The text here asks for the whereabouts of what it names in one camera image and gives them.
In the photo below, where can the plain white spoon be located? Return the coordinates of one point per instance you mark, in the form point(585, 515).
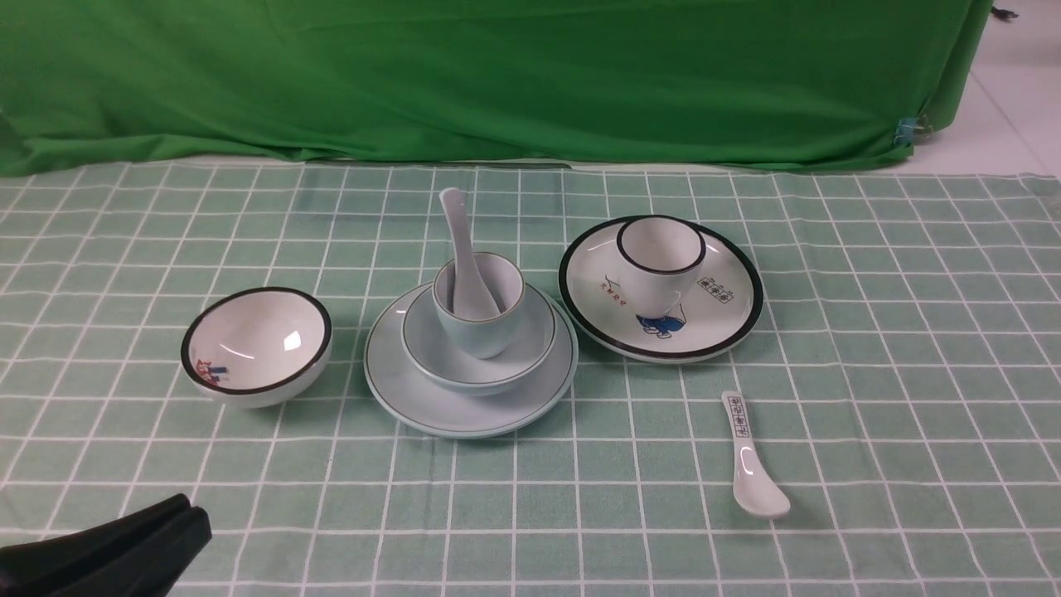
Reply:
point(471, 300)

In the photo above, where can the blue binder clip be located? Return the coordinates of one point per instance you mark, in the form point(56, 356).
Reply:
point(906, 133)

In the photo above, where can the green backdrop cloth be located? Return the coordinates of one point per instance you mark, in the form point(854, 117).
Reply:
point(798, 86)

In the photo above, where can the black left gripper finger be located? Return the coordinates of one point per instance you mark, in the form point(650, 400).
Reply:
point(142, 554)

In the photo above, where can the pale green cup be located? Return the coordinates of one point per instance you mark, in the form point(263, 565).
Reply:
point(483, 337)

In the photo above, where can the dark object on floor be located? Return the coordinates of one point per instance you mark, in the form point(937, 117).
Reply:
point(1003, 15)

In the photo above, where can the pale green plate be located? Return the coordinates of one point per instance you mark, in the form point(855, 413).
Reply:
point(435, 405)

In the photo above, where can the black rimmed cartoon plate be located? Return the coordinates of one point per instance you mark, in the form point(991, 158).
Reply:
point(713, 316)

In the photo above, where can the pale green bowl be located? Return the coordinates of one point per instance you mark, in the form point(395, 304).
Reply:
point(436, 356)

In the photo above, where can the white spoon with print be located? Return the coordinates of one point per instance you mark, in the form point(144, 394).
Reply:
point(753, 488)

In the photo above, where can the black rimmed white cup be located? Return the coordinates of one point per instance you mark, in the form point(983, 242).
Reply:
point(659, 259)

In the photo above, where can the black rimmed white bowl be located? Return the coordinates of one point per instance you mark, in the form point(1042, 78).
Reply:
point(258, 348)

